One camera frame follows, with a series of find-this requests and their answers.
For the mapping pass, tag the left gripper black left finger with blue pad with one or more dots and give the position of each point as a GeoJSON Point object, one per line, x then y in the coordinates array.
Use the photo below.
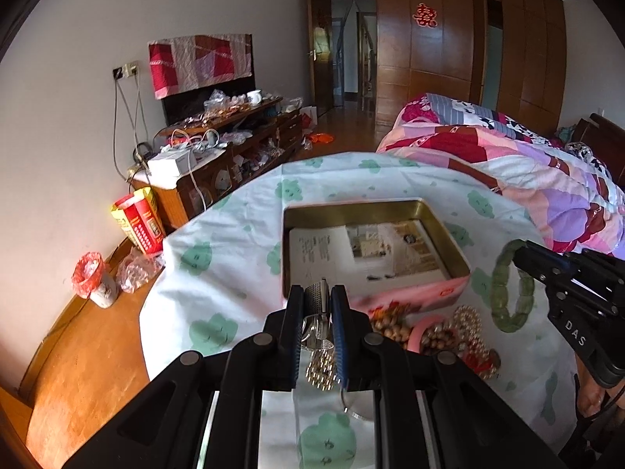
{"type": "Point", "coordinates": [290, 336]}

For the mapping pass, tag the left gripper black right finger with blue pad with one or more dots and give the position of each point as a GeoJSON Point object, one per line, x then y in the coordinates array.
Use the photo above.
{"type": "Point", "coordinates": [350, 326]}

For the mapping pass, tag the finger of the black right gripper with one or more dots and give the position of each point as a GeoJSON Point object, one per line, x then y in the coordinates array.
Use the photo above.
{"type": "Point", "coordinates": [541, 263]}

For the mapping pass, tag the silver metal watch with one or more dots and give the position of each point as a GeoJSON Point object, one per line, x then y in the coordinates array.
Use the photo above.
{"type": "Point", "coordinates": [317, 328]}

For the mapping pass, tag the pearl necklace red tassel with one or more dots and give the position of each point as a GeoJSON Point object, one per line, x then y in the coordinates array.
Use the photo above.
{"type": "Point", "coordinates": [484, 361]}

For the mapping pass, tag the wooden bedroom door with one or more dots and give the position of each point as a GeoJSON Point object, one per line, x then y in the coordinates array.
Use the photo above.
{"type": "Point", "coordinates": [319, 18]}

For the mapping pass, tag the pink bangle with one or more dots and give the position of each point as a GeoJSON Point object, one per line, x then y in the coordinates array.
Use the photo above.
{"type": "Point", "coordinates": [433, 334]}

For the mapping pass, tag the pink patchwork quilt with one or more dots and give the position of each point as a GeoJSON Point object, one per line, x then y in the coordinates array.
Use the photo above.
{"type": "Point", "coordinates": [567, 191]}

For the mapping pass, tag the paper leaflet in tin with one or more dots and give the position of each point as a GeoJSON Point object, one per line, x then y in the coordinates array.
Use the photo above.
{"type": "Point", "coordinates": [367, 259]}

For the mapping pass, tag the clear plastic bangle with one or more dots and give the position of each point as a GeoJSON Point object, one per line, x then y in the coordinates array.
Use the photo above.
{"type": "Point", "coordinates": [360, 405]}

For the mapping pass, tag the white green cloud tablecloth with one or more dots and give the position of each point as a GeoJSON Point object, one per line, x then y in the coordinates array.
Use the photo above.
{"type": "Point", "coordinates": [229, 267]}

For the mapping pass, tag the pink Genji tin box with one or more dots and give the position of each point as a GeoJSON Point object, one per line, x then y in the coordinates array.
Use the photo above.
{"type": "Point", "coordinates": [419, 298]}

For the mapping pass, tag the dark wooden headboard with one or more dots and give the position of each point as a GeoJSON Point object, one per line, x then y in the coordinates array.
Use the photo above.
{"type": "Point", "coordinates": [607, 141]}

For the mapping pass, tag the red yellow carton box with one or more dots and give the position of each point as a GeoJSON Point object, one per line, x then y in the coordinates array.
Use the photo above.
{"type": "Point", "coordinates": [137, 216]}

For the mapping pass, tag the wooden TV cabinet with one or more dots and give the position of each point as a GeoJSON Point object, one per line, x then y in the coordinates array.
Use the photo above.
{"type": "Point", "coordinates": [257, 140]}

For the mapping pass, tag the white device box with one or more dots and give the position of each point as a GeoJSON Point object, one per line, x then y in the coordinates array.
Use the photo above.
{"type": "Point", "coordinates": [164, 170]}

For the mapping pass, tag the red plastic bag bin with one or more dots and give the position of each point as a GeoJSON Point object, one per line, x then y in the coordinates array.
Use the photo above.
{"type": "Point", "coordinates": [91, 280]}

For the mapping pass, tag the brown wooden wardrobe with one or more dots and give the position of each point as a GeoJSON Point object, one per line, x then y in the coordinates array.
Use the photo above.
{"type": "Point", "coordinates": [451, 59]}

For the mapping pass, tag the red double happiness sticker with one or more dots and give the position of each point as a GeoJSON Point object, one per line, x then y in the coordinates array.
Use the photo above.
{"type": "Point", "coordinates": [425, 16]}

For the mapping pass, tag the television with patchwork cover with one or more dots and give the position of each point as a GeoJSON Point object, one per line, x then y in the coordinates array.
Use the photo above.
{"type": "Point", "coordinates": [187, 70]}

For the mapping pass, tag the wall power socket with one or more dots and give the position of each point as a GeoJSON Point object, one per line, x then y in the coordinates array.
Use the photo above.
{"type": "Point", "coordinates": [125, 71]}

